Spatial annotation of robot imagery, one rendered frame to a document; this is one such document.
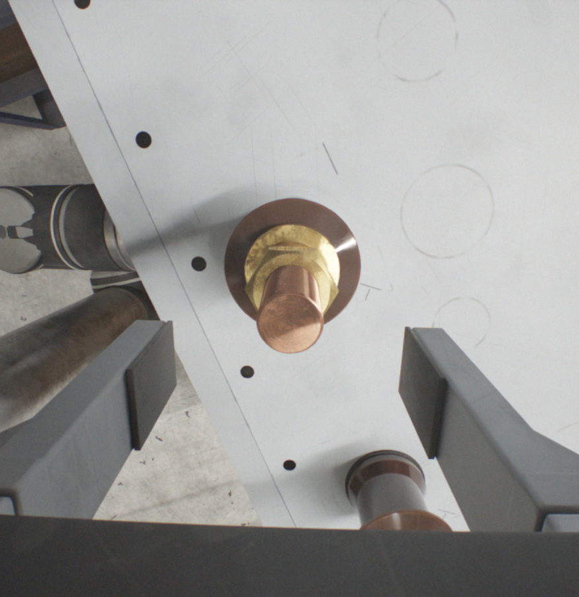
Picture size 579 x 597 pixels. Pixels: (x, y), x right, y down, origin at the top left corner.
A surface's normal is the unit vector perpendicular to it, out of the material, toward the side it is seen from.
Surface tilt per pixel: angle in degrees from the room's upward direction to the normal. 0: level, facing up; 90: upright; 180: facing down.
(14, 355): 92
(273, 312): 0
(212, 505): 0
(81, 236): 12
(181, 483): 0
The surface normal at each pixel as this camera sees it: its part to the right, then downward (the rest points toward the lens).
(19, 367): 0.70, -0.68
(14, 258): -0.19, 0.34
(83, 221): -0.22, 0.04
